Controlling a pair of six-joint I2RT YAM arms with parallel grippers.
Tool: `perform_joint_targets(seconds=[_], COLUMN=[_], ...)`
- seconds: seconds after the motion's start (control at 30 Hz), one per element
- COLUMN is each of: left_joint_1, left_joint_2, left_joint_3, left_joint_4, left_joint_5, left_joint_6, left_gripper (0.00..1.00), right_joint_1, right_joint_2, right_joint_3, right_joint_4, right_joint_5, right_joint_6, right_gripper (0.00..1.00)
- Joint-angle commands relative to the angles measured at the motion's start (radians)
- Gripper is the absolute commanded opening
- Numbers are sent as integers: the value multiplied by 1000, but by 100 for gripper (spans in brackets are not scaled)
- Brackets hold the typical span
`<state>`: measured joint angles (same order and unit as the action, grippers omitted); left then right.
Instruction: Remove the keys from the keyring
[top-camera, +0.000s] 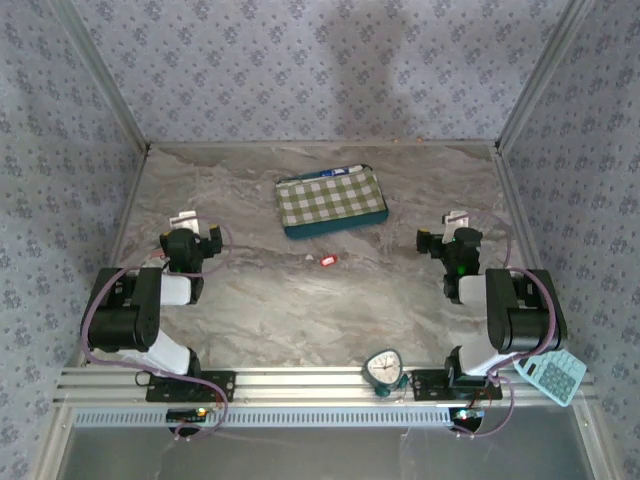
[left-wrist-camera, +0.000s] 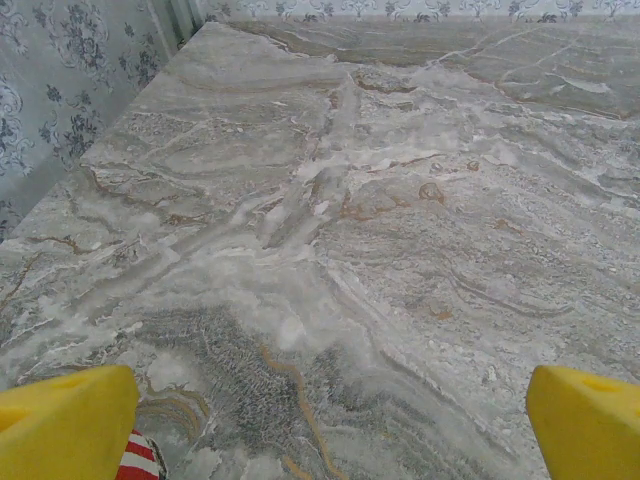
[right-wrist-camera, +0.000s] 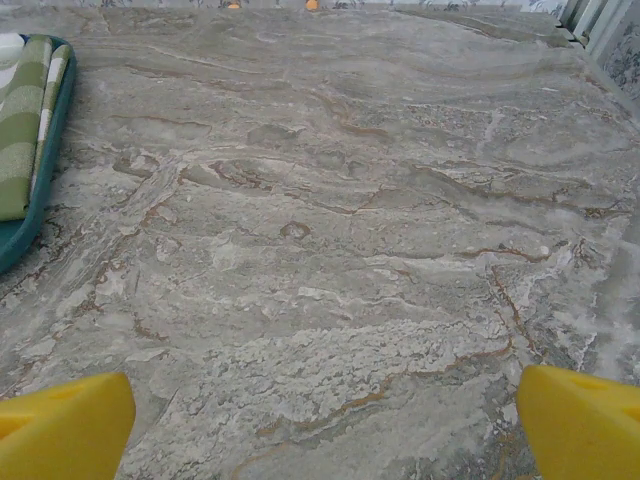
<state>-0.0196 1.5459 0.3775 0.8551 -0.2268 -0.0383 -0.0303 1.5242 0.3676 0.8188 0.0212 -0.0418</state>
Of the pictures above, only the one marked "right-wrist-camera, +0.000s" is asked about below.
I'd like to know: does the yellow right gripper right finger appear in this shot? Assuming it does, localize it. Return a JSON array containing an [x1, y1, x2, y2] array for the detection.
[[516, 364, 640, 480]]

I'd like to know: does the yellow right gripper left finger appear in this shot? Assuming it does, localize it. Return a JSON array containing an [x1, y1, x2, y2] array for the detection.
[[0, 371, 137, 480]]

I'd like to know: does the green checkered pouch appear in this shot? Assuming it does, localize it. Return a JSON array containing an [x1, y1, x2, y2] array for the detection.
[[0, 32, 79, 275]]

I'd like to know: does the green white checked cloth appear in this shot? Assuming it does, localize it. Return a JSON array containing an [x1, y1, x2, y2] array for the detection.
[[0, 33, 71, 222]]

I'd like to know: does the aluminium corner post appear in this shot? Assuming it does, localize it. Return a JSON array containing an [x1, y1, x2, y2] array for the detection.
[[553, 0, 634, 51]]

